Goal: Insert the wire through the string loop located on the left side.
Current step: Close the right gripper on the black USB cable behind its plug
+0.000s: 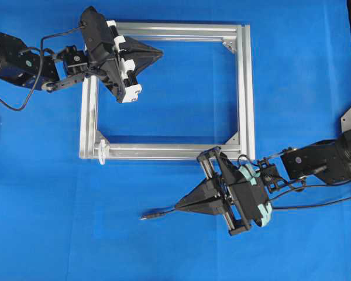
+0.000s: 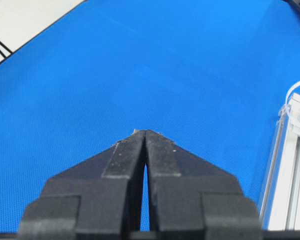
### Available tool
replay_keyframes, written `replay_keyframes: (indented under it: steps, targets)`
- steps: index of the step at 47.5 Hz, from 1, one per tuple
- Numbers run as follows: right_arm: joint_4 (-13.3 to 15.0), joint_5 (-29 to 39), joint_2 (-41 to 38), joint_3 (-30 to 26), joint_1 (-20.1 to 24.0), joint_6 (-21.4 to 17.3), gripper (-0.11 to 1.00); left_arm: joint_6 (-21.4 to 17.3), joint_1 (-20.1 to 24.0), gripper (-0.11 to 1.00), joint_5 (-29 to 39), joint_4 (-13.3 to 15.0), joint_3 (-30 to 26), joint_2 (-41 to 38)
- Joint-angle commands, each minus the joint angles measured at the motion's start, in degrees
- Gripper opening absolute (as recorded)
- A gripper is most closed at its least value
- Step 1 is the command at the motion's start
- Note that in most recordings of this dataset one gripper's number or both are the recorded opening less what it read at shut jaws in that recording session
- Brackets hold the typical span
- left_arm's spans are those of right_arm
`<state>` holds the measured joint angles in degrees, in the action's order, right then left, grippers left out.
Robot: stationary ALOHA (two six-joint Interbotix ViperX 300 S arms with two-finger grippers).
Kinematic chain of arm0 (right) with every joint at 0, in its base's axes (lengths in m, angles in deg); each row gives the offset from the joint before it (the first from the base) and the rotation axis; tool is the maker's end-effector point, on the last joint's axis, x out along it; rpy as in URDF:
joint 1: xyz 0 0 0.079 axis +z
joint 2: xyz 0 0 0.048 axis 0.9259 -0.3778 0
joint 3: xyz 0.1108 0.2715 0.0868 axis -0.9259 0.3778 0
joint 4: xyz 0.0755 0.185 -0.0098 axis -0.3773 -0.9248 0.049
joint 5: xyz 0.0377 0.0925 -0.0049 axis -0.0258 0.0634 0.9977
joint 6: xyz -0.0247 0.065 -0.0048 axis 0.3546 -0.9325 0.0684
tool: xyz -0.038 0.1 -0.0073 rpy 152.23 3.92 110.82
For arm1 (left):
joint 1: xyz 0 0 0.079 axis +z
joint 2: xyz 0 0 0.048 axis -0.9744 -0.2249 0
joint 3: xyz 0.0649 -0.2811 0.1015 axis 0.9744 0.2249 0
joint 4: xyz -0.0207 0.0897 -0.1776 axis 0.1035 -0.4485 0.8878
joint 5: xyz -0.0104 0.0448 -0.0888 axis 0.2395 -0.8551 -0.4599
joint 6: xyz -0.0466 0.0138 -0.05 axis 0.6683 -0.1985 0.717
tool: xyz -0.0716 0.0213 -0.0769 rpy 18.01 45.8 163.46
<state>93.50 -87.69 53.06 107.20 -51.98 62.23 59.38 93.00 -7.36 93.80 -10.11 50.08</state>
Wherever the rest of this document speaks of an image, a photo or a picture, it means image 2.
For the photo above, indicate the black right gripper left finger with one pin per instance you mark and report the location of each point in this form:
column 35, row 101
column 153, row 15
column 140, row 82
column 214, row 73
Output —
column 91, row 200

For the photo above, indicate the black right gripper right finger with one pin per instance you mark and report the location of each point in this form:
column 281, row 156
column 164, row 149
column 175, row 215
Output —
column 192, row 199

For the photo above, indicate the white zip tie loop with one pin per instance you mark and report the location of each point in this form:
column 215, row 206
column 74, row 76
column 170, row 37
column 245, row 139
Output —
column 291, row 95

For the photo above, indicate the aluminium extrusion frame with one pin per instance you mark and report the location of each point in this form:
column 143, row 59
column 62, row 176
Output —
column 279, row 202

